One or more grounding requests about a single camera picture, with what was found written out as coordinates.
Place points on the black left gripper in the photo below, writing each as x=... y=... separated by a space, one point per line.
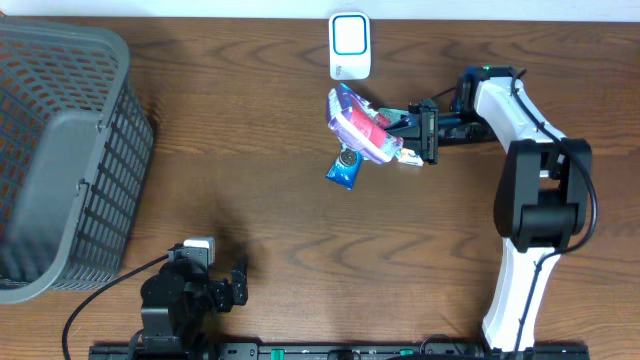
x=238 y=288

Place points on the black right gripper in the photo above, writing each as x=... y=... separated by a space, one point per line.
x=424 y=137

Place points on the small orange snack box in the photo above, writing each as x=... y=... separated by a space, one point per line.
x=409 y=157

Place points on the purple red snack bag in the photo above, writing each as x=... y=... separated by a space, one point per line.
x=359 y=126

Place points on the blue Oreo cookie pack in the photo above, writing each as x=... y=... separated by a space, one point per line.
x=345 y=168

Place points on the teal snack packet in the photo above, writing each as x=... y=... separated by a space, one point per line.
x=391 y=119

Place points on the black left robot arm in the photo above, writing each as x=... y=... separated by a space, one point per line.
x=176 y=300

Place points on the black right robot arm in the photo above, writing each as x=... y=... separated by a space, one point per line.
x=545 y=194

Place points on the grey plastic mesh basket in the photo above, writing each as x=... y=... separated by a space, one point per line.
x=76 y=148

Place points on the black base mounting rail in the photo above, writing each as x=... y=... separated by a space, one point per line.
x=254 y=351

